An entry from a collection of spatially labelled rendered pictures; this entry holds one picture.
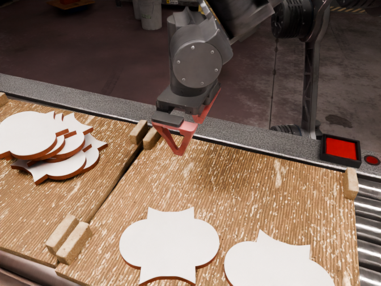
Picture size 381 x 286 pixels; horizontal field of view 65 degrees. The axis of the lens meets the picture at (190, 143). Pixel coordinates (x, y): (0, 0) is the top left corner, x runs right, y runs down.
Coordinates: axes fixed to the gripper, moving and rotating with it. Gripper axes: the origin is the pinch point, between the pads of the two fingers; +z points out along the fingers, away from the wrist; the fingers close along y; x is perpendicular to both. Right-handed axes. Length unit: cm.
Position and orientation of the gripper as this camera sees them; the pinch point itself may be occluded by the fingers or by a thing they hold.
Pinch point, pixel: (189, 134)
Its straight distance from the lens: 52.7
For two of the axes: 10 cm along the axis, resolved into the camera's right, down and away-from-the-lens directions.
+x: -9.3, -2.3, 2.8
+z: 0.0, 7.7, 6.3
